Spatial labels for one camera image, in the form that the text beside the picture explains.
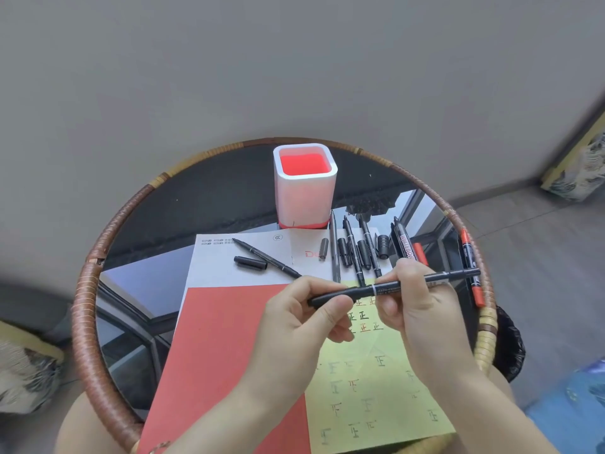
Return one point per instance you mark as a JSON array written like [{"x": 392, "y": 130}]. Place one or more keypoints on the person's left hand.
[{"x": 283, "y": 340}]

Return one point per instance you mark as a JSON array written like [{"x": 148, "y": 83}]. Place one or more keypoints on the person's right hand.
[{"x": 435, "y": 326}]

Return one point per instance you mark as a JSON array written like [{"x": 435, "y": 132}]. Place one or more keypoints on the person's right thumb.
[{"x": 387, "y": 309}]

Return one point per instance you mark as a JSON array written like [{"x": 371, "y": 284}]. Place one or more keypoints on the person's left thumb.
[{"x": 331, "y": 314}]

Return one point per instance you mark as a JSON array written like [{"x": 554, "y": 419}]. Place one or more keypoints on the black fine marker pen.
[{"x": 444, "y": 277}]

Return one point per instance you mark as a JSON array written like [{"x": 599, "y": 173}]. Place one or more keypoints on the person's right forearm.
[{"x": 491, "y": 420}]

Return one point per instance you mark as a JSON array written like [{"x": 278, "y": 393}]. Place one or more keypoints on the person's left forearm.
[{"x": 236, "y": 420}]

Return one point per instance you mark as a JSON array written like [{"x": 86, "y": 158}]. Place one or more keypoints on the black pen cap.
[
  {"x": 344, "y": 252},
  {"x": 250, "y": 263},
  {"x": 363, "y": 255}
]

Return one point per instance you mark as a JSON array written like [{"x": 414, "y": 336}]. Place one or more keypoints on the black uncapped thin pen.
[
  {"x": 371, "y": 250},
  {"x": 264, "y": 256},
  {"x": 353, "y": 250}
]

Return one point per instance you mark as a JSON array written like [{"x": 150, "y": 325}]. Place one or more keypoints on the short black marker cap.
[{"x": 383, "y": 247}]

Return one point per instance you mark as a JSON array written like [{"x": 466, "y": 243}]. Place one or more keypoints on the grey slim pen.
[{"x": 334, "y": 250}]

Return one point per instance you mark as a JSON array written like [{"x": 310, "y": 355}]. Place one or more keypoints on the red marker cap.
[{"x": 420, "y": 254}]

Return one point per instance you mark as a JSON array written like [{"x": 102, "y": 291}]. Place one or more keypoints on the small grey pen cap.
[{"x": 323, "y": 249}]

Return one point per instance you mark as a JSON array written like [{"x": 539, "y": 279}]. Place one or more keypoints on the black marker red label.
[{"x": 405, "y": 243}]

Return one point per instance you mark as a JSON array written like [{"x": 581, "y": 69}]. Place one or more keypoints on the yellow paper sheet with characters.
[{"x": 378, "y": 397}]

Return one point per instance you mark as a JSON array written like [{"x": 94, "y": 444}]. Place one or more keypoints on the red and black double marker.
[{"x": 469, "y": 255}]

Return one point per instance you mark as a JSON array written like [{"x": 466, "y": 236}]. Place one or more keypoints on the white pen holder red inside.
[{"x": 305, "y": 198}]

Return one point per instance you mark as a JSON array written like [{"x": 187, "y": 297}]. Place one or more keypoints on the white paper sheet red print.
[{"x": 212, "y": 269}]

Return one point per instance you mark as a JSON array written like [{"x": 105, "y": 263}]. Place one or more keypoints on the black plastic bag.
[{"x": 509, "y": 345}]

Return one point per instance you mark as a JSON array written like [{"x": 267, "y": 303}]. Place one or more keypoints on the person's right leg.
[{"x": 501, "y": 382}]

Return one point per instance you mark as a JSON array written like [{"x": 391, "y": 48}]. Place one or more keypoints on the person's leg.
[
  {"x": 501, "y": 382},
  {"x": 90, "y": 430}
]

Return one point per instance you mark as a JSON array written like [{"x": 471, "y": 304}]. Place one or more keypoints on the blue plastic bag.
[{"x": 572, "y": 411}]

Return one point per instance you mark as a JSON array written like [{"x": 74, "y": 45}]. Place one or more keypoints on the patterned yellow edged cushion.
[
  {"x": 28, "y": 373},
  {"x": 579, "y": 160}
]

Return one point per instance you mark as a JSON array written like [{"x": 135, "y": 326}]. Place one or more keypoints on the round rattan rimmed glass table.
[{"x": 85, "y": 326}]

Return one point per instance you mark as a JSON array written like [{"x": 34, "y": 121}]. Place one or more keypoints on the person's left leg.
[{"x": 90, "y": 430}]

